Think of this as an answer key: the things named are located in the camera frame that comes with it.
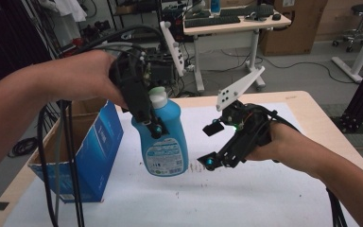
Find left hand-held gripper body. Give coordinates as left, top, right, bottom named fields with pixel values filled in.
left=108, top=20, right=186, bottom=126

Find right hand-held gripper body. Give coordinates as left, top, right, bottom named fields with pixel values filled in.
left=216, top=65, right=277, bottom=168

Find blue detergent bottle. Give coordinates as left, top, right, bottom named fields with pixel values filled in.
left=130, top=86, right=190, bottom=178

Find blue cardboard box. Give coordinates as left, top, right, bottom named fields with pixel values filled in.
left=27, top=97, right=125, bottom=203

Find person's right hand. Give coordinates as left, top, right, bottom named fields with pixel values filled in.
left=245, top=122, right=301, bottom=164

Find person's left hand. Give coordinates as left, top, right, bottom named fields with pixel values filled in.
left=48, top=49, right=129, bottom=109

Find black electronics box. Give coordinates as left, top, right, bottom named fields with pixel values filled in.
left=144, top=46, right=178, bottom=90

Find white coat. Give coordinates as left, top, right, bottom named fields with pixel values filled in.
left=38, top=0, right=88, bottom=24

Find black keyboard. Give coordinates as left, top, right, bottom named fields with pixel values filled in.
left=183, top=15, right=242, bottom=29
left=219, top=4, right=275, bottom=19

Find wooden desk with white legs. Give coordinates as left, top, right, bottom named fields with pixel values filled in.
left=182, top=11, right=293, bottom=93

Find brown cardboard box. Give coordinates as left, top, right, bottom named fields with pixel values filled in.
left=259, top=0, right=329, bottom=58

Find black metal stand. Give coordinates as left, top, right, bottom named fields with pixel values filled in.
left=331, top=46, right=363, bottom=134

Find dark curtain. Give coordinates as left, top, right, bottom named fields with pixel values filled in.
left=0, top=0, right=53, bottom=95

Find black floor cable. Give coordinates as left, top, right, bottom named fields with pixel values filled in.
left=219, top=46, right=357, bottom=85

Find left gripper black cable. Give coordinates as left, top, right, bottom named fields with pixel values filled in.
left=37, top=24, right=166, bottom=227

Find left gripper grey cable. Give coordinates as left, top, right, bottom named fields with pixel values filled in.
left=53, top=42, right=140, bottom=223

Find black cable coil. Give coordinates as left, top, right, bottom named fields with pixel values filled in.
left=7, top=136, right=41, bottom=159

